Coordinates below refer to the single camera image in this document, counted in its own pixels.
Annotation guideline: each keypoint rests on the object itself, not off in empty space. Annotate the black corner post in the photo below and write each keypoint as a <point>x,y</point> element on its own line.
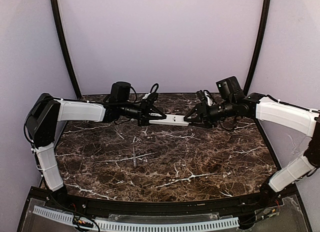
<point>258,45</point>
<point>64,48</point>

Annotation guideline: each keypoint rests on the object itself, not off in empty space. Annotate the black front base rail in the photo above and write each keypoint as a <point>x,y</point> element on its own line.
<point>242,206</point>

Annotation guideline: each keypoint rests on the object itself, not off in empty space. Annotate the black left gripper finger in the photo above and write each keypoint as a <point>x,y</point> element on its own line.
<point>144,122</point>
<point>153,113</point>

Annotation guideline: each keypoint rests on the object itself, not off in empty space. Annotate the white remote control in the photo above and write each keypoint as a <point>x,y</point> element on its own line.
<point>173,120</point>

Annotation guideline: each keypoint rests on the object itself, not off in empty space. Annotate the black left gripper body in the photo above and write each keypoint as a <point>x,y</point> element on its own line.
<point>144,113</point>

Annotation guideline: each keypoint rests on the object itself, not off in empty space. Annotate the white cable duct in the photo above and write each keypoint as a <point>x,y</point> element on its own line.
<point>209,226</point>
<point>59,216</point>

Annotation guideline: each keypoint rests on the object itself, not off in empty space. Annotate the white left cable duct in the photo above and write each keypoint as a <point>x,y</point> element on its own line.
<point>59,216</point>

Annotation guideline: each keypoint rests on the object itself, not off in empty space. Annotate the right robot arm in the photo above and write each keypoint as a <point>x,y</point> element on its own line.
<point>262,107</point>

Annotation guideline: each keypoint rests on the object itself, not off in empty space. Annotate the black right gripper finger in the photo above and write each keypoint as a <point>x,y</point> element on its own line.
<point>204,124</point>
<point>195,115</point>

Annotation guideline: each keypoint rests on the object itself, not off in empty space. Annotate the white right cable duct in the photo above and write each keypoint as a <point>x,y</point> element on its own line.
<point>209,226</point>

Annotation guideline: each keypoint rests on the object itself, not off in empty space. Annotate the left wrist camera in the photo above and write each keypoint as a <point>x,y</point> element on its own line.
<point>152,91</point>

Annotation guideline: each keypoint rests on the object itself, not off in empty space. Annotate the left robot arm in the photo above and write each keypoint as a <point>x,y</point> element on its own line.
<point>41,123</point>

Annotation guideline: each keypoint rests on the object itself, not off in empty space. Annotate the black left corner post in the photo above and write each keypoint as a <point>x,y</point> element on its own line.
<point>64,48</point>

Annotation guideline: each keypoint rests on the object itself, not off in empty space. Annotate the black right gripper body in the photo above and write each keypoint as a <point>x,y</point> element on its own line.
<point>203,115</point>

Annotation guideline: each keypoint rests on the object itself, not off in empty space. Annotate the black right corner post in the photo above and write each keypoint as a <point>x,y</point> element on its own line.
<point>258,45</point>

